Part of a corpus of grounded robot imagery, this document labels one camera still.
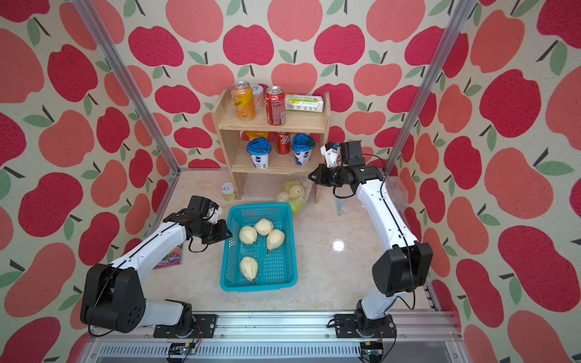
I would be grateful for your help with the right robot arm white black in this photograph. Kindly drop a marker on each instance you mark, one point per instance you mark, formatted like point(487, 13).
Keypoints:
point(405, 262)

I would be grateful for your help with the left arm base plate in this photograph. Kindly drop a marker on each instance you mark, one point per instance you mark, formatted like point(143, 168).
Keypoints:
point(199, 326)

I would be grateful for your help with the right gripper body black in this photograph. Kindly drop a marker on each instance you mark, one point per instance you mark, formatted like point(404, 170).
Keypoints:
point(333, 178)

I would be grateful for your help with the red cola can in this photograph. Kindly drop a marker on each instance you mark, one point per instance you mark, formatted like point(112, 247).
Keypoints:
point(275, 105)

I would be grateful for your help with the yellow cup lower shelf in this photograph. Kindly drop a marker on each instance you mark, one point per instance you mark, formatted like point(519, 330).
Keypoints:
point(256, 135)

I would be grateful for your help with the pink can behind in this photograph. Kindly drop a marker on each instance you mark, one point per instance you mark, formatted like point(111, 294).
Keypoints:
point(259, 98)

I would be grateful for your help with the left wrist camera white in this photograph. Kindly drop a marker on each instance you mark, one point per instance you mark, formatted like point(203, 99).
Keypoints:
point(214, 213)

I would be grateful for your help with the teal plastic basket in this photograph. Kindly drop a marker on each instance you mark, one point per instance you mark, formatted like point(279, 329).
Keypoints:
point(277, 269)

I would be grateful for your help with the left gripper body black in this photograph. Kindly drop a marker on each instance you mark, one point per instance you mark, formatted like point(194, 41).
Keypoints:
point(207, 229)

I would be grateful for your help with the orange soda can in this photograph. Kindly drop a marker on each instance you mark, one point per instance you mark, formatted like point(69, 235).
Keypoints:
point(243, 97)

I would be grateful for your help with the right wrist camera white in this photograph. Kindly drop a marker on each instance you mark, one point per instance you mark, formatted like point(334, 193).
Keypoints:
point(331, 153)

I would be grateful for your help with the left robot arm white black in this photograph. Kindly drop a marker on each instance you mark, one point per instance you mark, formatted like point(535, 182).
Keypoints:
point(114, 299)

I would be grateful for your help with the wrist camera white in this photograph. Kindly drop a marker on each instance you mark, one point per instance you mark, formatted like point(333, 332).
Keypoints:
point(214, 213)
point(331, 153)

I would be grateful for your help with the purple candy packet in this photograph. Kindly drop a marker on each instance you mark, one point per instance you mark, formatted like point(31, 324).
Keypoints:
point(173, 258)

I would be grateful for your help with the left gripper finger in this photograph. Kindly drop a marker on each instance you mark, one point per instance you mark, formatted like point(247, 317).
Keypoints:
point(208, 241)
point(221, 231)

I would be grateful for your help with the pale pear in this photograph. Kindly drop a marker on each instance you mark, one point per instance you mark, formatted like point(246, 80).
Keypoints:
point(248, 235)
point(283, 197)
point(275, 239)
point(249, 268)
point(296, 191)
point(264, 227)

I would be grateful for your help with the blue-lid yogurt cup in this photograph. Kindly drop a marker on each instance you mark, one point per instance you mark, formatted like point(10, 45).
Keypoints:
point(259, 149)
point(302, 146)

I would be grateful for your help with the right blue-lid yogurt cup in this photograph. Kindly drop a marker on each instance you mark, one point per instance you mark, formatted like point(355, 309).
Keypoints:
point(302, 146)

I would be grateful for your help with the clear zip-top bag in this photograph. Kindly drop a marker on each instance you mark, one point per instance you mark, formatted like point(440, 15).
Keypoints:
point(395, 188)
point(309, 186)

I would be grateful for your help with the small red can lower shelf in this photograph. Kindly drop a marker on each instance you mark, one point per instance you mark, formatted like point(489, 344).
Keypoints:
point(283, 143)

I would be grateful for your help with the white green box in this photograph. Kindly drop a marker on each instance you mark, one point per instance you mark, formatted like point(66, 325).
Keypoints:
point(307, 103)

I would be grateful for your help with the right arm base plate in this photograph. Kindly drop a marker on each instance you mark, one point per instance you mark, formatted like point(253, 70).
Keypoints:
point(357, 326)

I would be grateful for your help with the left blue-lid yogurt cup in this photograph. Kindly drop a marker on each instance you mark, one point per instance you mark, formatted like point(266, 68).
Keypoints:
point(259, 149)

